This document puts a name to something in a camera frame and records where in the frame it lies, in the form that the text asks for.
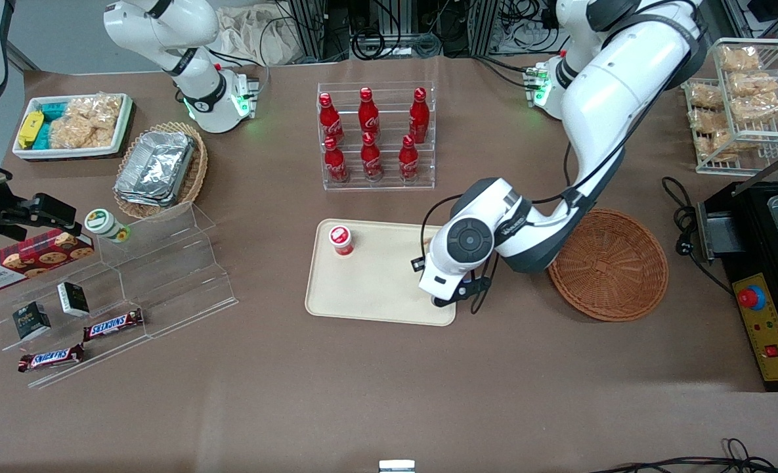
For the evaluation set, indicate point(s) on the clear acrylic stepped display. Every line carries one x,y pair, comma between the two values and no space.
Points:
172,276

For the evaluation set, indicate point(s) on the green lid white cup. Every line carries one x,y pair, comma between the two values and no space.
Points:
105,223

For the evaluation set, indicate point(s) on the red emergency stop button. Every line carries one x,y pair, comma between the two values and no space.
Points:
751,297

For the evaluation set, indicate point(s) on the clear bag of crackers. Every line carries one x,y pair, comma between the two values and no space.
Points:
86,123

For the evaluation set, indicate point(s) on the beige plastic tray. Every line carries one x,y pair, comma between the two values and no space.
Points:
375,282

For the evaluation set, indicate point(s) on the round brown wicker basket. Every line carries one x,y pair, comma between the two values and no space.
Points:
612,269

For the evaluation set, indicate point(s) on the red cola bottle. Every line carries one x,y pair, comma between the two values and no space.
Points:
335,163
330,121
419,117
371,159
368,113
408,161

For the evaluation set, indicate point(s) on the teal snack pack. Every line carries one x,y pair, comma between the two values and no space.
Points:
50,113

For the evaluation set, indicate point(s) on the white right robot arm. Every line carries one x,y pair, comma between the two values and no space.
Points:
165,26

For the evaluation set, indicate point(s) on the brown Snickers bar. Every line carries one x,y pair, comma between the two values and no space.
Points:
113,324
50,358

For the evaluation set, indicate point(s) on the beige crumpled cloth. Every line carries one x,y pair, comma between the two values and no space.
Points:
257,36

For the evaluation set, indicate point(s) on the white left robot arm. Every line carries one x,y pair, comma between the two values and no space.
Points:
612,85

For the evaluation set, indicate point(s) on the small black white box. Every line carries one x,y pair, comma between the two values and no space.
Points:
73,299
31,321

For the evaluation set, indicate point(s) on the yellow snack pack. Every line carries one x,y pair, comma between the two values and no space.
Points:
31,128

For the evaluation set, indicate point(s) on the red lid yogurt cup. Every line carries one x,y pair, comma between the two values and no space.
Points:
341,239

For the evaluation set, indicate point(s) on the stack of foil trays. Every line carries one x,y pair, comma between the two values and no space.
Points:
155,167

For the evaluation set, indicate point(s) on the white rectangular snack bin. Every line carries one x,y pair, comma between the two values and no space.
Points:
123,128

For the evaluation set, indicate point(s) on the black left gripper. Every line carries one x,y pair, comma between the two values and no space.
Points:
417,264

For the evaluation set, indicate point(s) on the oval light wicker basket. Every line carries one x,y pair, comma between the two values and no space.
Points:
195,177

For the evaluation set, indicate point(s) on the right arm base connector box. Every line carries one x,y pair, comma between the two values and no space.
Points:
247,95

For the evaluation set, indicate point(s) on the small white edge object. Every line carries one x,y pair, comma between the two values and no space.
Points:
396,466

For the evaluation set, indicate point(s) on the red tartan cookie box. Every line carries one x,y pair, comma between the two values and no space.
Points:
31,259

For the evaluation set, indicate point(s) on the clear acrylic bottle rack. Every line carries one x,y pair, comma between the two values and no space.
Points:
379,180

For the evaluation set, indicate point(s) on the clear bag of pastry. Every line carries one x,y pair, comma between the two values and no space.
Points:
740,59
709,120
717,146
705,96
756,95

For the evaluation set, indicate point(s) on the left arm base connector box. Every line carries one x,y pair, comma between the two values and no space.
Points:
538,82

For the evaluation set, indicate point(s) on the black machine yellow panel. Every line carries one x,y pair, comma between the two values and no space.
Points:
756,230

